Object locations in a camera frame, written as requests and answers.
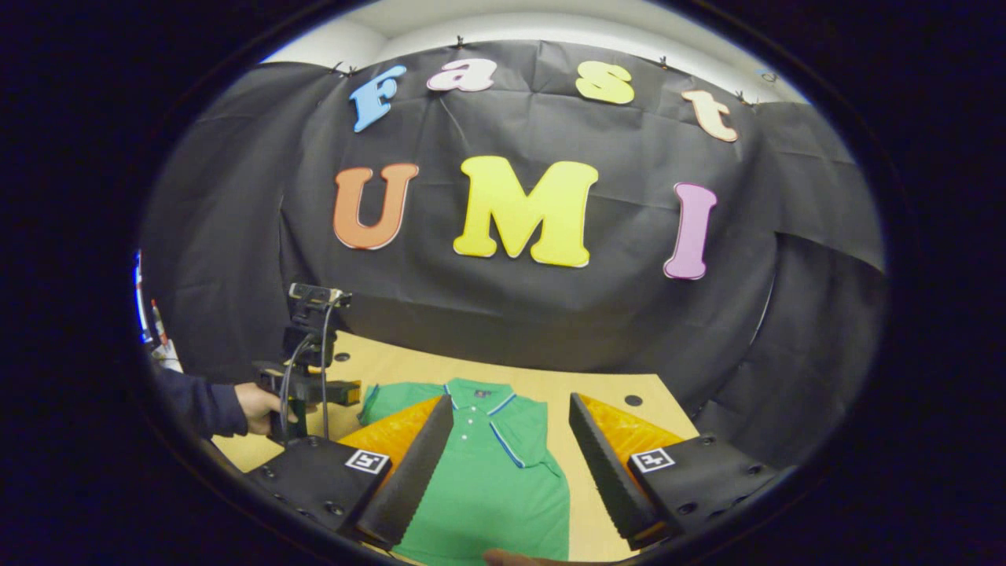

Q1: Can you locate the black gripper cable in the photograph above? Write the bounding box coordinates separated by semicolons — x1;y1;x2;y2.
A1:
279;292;352;441

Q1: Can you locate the green T-shirt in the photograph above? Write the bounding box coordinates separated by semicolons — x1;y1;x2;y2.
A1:
359;377;571;565

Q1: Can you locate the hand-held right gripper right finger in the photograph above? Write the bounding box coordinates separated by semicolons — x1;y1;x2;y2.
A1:
567;391;780;552

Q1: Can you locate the black backdrop cloth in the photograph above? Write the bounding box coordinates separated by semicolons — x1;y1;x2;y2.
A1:
140;39;889;472

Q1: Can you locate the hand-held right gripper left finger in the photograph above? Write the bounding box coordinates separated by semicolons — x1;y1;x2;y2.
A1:
242;393;456;551

